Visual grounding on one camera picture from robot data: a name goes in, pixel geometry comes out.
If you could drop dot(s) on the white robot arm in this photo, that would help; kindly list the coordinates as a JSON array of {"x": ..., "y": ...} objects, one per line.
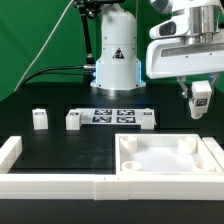
[{"x": 118, "y": 70}]

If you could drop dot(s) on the white square table top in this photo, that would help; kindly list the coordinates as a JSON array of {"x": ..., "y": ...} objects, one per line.
[{"x": 164, "y": 154}]

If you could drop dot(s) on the white U-shaped fence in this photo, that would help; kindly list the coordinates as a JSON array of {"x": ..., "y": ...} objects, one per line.
[{"x": 123, "y": 186}]

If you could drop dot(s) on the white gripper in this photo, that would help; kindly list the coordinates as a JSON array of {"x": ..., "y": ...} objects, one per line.
[{"x": 180, "y": 49}]

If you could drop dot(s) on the AprilTag marker sheet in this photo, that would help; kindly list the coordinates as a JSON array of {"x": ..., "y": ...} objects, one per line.
[{"x": 108, "y": 116}]

